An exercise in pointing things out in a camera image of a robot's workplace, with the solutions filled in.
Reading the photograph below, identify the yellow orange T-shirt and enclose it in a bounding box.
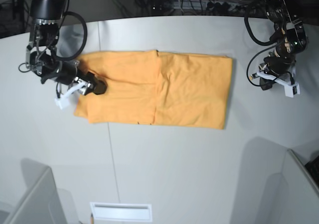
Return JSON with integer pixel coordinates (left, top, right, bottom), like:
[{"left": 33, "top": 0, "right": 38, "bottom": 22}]
[{"left": 74, "top": 50, "right": 233, "bottom": 129}]

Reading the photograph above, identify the grey partition panel left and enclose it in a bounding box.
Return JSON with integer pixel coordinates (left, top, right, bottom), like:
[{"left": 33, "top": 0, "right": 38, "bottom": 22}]
[{"left": 4, "top": 166, "right": 67, "bottom": 224}]

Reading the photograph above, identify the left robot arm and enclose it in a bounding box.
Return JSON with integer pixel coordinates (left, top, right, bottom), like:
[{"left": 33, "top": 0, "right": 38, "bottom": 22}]
[{"left": 251, "top": 0, "right": 307, "bottom": 95}]

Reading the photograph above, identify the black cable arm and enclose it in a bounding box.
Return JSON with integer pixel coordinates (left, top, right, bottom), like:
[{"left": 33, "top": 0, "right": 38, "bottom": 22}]
[
  {"left": 52, "top": 11, "right": 88, "bottom": 62},
  {"left": 243, "top": 0, "right": 277, "bottom": 47}
]

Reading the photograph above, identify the grey partition panel right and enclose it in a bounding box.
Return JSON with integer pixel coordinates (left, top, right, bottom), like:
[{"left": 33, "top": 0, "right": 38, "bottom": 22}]
[{"left": 279, "top": 149, "right": 319, "bottom": 224}]

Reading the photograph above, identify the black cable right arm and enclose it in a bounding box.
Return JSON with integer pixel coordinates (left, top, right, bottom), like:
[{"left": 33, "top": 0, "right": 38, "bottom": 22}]
[{"left": 52, "top": 11, "right": 88, "bottom": 62}]

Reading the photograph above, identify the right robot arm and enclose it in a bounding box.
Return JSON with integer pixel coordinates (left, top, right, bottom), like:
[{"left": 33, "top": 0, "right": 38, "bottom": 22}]
[{"left": 25, "top": 0, "right": 107, "bottom": 96}]

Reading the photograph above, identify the grey partition panel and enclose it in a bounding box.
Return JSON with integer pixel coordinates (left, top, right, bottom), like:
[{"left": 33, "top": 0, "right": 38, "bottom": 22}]
[
  {"left": 4, "top": 166, "right": 67, "bottom": 224},
  {"left": 279, "top": 149, "right": 319, "bottom": 224}
]

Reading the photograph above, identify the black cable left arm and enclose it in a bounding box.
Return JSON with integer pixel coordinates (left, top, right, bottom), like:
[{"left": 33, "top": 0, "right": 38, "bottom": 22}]
[{"left": 243, "top": 0, "right": 277, "bottom": 47}]

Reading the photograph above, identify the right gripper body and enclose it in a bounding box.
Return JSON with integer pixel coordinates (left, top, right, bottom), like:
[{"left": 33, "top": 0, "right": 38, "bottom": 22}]
[{"left": 41, "top": 61, "right": 94, "bottom": 95}]

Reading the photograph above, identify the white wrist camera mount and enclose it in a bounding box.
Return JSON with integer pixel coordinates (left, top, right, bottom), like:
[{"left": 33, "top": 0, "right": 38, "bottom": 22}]
[
  {"left": 247, "top": 67, "right": 301, "bottom": 98},
  {"left": 55, "top": 82, "right": 87, "bottom": 110}
]

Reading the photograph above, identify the white power strip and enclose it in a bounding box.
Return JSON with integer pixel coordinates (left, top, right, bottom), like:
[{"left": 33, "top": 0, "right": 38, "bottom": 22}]
[{"left": 171, "top": 0, "right": 248, "bottom": 14}]

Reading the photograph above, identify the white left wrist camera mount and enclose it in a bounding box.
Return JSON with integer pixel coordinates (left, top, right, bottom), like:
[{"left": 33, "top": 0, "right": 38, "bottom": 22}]
[{"left": 247, "top": 67, "right": 301, "bottom": 98}]

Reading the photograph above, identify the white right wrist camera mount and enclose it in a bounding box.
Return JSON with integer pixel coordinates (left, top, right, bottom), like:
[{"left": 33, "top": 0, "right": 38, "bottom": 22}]
[{"left": 55, "top": 82, "right": 87, "bottom": 110}]

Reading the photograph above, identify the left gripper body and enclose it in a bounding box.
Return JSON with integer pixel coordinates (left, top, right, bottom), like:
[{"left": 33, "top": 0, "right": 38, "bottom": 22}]
[{"left": 258, "top": 53, "right": 296, "bottom": 92}]

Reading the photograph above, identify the white label plate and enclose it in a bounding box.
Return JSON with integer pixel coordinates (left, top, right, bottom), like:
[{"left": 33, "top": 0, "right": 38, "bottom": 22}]
[{"left": 90, "top": 202, "right": 153, "bottom": 223}]

